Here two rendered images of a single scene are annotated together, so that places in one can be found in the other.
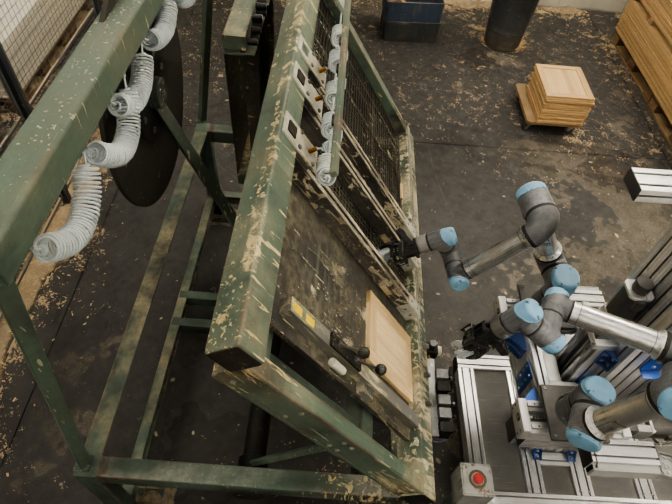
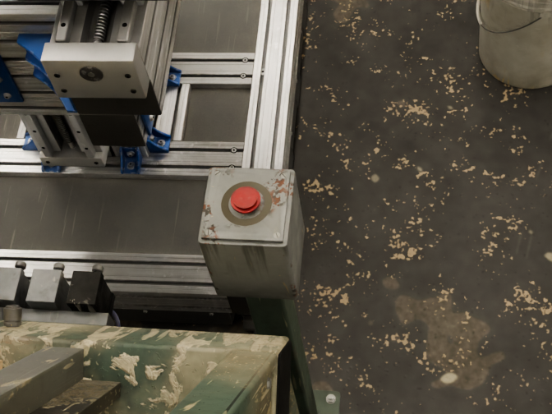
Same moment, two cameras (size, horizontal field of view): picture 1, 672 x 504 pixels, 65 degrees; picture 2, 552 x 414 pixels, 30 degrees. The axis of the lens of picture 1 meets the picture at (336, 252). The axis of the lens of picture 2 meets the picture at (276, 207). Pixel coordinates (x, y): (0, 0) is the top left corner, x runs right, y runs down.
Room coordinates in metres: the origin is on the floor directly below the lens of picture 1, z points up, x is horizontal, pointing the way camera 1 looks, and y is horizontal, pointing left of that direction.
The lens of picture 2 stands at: (0.37, 0.05, 2.10)
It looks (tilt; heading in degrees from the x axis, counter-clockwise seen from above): 59 degrees down; 287
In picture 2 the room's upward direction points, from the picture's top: 12 degrees counter-clockwise
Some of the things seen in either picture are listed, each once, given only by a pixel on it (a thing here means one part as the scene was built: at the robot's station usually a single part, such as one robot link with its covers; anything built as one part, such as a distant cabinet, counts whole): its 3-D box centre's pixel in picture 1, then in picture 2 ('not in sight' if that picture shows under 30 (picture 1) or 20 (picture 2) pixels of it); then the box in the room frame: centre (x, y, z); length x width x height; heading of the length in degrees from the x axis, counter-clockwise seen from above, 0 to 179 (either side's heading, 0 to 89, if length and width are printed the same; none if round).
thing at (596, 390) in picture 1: (593, 396); not in sight; (0.86, -0.98, 1.20); 0.13 x 0.12 x 0.14; 157
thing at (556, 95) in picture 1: (550, 97); not in sight; (4.30, -1.84, 0.20); 0.61 x 0.53 x 0.40; 2
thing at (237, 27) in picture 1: (257, 78); not in sight; (2.38, 0.49, 1.38); 0.70 x 0.15 x 0.85; 1
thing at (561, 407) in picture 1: (579, 407); not in sight; (0.87, -0.98, 1.09); 0.15 x 0.15 x 0.10
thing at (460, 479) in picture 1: (471, 485); (255, 235); (0.62, -0.61, 0.84); 0.12 x 0.12 x 0.18; 1
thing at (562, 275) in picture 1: (560, 282); not in sight; (1.37, -0.96, 1.20); 0.13 x 0.12 x 0.14; 10
